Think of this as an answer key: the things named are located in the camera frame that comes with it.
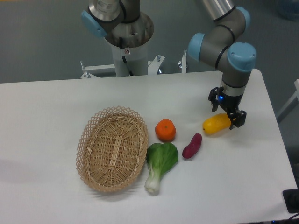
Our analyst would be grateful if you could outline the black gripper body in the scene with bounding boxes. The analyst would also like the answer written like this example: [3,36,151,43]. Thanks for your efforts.
[217,86,243,113]

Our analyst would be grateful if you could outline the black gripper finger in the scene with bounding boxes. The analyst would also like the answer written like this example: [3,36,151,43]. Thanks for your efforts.
[208,87,222,112]
[228,110,247,130]

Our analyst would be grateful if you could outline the yellow mango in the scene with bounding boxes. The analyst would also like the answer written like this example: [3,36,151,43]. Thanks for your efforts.
[202,113,231,135]

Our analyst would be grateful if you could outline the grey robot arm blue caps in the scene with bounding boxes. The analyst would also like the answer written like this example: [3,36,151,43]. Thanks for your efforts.
[81,0,256,128]

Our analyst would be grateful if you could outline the purple sweet potato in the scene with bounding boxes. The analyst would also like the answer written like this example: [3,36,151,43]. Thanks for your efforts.
[182,133,202,159]

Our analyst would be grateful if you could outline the orange tangerine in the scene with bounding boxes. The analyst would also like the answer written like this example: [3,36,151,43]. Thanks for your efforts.
[155,119,176,142]

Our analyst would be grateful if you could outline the green bok choy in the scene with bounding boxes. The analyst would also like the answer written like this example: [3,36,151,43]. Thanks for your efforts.
[144,142,178,195]

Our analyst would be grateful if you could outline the black device at table edge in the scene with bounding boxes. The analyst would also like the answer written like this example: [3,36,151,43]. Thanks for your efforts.
[282,189,299,213]

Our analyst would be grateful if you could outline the woven wicker basket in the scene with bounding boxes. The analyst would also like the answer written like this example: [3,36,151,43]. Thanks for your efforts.
[76,106,149,192]

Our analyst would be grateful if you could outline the white frame at right edge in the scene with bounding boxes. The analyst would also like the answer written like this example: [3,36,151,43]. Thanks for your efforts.
[276,79,299,124]

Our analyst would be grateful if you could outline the white metal base frame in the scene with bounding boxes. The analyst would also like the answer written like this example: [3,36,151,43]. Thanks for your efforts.
[80,49,188,79]

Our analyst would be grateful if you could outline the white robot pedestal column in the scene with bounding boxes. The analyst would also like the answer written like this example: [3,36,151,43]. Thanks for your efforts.
[105,12,154,77]

